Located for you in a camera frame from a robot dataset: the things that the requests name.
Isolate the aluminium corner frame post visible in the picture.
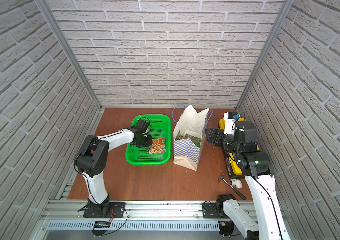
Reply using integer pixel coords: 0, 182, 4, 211
35, 0, 102, 111

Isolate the white blue checkered paper bag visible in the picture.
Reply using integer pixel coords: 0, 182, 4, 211
173, 105, 213, 171

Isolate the yellow black toolbox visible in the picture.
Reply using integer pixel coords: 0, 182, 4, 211
219, 115, 260, 178

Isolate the aluminium right corner post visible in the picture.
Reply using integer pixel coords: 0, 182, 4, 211
235, 0, 294, 110

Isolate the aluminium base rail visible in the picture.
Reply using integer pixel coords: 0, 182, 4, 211
37, 200, 229, 235

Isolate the black round connector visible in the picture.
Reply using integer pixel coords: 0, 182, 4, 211
219, 221, 234, 238

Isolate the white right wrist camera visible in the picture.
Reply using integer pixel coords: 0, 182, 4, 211
224, 111, 240, 135

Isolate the green cream soup packet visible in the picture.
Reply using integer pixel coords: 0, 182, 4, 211
147, 138, 166, 154

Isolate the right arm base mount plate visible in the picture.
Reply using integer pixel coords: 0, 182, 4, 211
202, 201, 228, 219

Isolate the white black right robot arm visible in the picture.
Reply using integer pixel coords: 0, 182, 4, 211
206, 120, 291, 240

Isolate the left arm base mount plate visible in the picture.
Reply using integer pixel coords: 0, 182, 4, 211
78, 200, 126, 218

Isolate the black handled hammer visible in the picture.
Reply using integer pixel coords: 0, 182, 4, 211
218, 173, 247, 200

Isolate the white pipe elbow fitting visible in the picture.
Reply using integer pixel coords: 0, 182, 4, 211
230, 179, 243, 189

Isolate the green soup packet back side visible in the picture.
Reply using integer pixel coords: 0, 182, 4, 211
176, 134, 201, 148

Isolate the small black controller board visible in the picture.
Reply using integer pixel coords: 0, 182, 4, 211
94, 221, 111, 230

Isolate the green plastic perforated basket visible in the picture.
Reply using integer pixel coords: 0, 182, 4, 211
125, 115, 171, 165

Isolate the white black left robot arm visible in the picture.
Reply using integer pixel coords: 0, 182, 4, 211
74, 119, 152, 207

